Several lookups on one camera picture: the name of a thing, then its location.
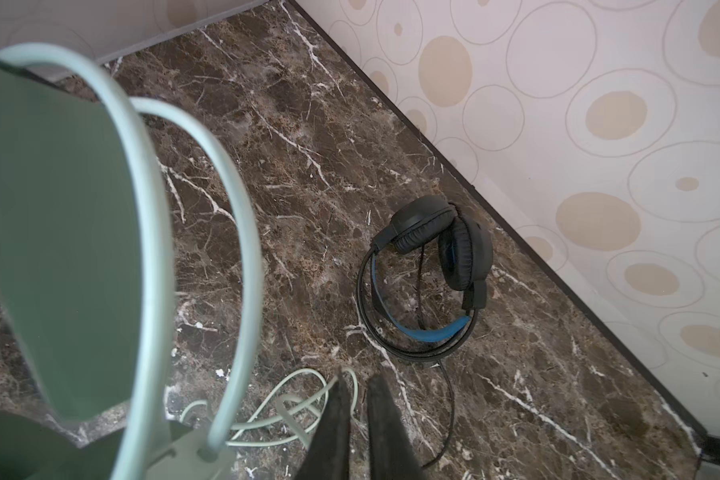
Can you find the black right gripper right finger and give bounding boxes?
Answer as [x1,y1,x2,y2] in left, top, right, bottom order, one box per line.
[366,374,425,480]

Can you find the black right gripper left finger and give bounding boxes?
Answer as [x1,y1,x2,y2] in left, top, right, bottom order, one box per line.
[294,377,352,480]

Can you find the mint green headphone cable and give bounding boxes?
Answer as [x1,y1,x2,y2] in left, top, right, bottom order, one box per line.
[179,367,361,450]

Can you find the mint green headphones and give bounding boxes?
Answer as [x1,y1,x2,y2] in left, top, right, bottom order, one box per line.
[0,43,264,479]

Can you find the black blue headphones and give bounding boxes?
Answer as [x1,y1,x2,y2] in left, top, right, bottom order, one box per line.
[355,194,495,364]

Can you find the black headphone cable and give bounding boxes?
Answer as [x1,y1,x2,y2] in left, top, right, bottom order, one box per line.
[416,245,457,470]

